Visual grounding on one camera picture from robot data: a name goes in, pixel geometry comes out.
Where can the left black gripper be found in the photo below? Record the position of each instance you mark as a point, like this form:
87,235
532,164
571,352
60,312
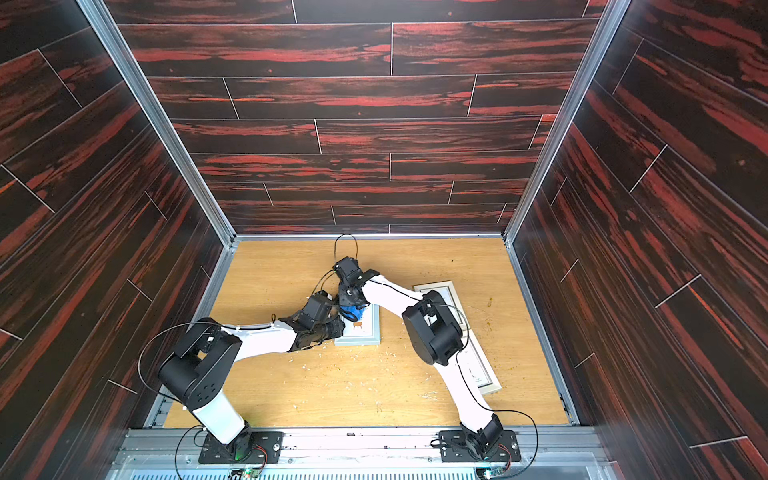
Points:
338,330

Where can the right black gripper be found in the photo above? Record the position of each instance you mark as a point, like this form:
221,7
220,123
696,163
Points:
351,298

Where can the blue microfiber cloth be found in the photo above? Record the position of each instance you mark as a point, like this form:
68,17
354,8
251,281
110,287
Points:
352,314

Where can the light green picture frame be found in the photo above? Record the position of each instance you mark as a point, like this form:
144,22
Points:
364,333

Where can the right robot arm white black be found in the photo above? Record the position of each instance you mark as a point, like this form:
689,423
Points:
437,339

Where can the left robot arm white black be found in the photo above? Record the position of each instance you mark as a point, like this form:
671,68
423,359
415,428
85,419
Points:
201,361

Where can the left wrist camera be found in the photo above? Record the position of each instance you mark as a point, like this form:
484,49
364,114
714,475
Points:
317,309

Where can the cream middle picture frame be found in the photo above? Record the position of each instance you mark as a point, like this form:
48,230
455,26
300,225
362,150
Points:
449,294

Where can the cream picture frame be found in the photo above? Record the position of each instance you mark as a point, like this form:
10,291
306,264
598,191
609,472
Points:
449,294
475,360

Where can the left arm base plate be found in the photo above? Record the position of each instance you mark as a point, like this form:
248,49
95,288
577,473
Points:
248,448

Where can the cream near picture frame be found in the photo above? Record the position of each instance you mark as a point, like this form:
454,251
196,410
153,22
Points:
475,360

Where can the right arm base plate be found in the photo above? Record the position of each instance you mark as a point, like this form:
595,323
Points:
462,446

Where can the aluminium front rail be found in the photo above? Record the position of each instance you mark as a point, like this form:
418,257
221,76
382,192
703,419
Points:
549,452

